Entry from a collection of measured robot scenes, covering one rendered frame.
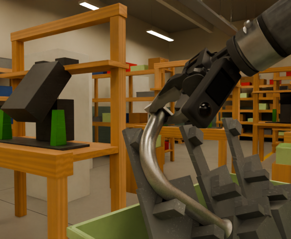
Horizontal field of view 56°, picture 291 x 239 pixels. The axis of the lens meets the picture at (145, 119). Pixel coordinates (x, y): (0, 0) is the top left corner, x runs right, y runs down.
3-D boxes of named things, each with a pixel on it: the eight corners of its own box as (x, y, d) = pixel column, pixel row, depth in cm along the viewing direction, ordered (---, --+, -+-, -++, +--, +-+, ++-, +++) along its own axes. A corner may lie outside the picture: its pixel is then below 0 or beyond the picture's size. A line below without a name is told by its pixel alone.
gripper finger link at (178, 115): (177, 116, 61) (205, 92, 55) (171, 134, 57) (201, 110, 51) (166, 108, 61) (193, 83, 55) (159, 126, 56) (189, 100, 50)
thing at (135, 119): (162, 165, 575) (162, 55, 567) (79, 154, 715) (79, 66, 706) (174, 160, 620) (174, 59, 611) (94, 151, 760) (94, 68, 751)
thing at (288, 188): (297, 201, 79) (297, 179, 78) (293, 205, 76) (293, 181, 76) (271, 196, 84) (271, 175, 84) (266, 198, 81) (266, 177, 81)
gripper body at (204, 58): (206, 89, 57) (259, 55, 49) (201, 115, 51) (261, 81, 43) (181, 63, 55) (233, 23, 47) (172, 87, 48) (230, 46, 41)
